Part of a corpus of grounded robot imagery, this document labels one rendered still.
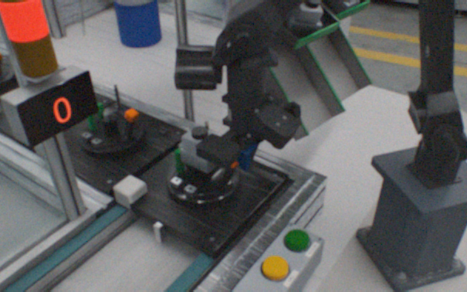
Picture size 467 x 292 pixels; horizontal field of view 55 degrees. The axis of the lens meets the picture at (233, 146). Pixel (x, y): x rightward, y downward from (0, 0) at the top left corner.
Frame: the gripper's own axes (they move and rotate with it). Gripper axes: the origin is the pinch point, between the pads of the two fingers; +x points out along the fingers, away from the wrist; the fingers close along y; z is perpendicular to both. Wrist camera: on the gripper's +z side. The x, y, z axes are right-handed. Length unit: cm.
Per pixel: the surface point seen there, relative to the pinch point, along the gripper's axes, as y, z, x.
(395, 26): 345, -78, 110
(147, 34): 57, -83, 18
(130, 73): 38, -73, 23
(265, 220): -0.6, 4.6, 12.7
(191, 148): -2.3, -10.2, 2.0
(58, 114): -19.9, -18.9, -11.2
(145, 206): -11.1, -14.6, 11.7
